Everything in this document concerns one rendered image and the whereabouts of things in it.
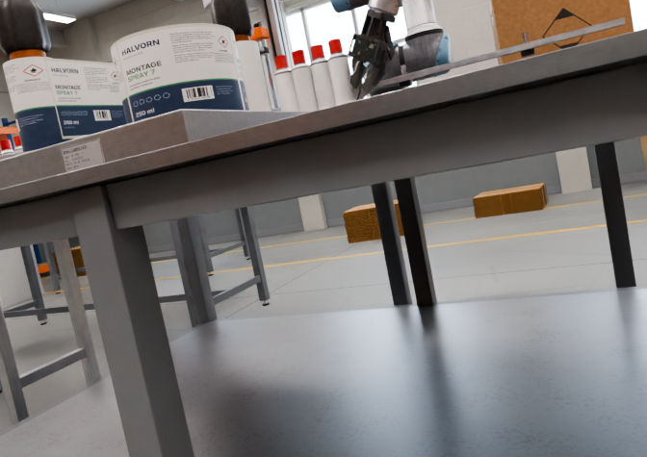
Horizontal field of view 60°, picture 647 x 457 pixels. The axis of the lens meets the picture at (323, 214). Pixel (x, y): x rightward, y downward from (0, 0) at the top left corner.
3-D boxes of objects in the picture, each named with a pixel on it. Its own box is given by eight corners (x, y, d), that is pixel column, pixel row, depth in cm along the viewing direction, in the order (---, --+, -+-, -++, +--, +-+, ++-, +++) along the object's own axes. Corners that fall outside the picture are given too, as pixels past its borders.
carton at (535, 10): (508, 101, 141) (490, -8, 139) (504, 106, 164) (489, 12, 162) (641, 72, 132) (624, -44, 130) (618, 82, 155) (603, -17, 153)
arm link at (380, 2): (377, -6, 137) (408, 2, 135) (372, 12, 138) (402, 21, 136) (368, -13, 130) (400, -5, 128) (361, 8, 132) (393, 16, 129)
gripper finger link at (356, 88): (339, 96, 138) (350, 59, 135) (348, 97, 143) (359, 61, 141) (350, 100, 137) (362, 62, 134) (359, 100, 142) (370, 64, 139)
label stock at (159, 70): (104, 141, 87) (83, 48, 86) (171, 140, 106) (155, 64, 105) (218, 114, 82) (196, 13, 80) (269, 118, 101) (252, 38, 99)
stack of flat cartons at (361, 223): (347, 243, 558) (341, 213, 555) (361, 234, 607) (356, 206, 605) (410, 234, 535) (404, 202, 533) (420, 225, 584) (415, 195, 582)
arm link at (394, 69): (373, 95, 182) (365, 54, 181) (414, 86, 178) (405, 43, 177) (365, 92, 171) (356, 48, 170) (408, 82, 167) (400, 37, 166)
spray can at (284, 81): (282, 136, 149) (266, 58, 147) (293, 135, 153) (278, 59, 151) (297, 132, 146) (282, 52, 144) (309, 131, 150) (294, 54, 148)
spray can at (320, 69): (318, 127, 144) (302, 47, 143) (327, 126, 149) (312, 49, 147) (335, 123, 142) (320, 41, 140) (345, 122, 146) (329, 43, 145)
